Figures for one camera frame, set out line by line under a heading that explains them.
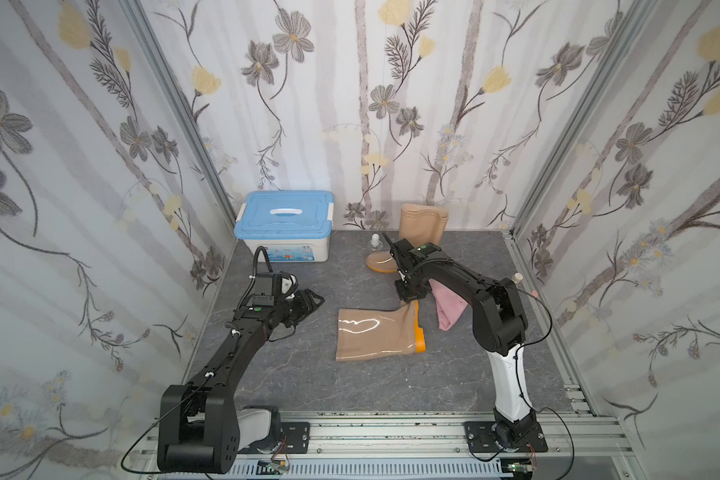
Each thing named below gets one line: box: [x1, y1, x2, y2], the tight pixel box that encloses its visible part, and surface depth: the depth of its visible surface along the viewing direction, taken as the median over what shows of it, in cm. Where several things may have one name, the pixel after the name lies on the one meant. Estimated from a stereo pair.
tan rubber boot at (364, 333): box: [335, 300, 426, 361], surface depth 92 cm
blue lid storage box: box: [234, 190, 334, 263], surface depth 105 cm
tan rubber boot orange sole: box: [366, 204, 449, 273], surface depth 95 cm
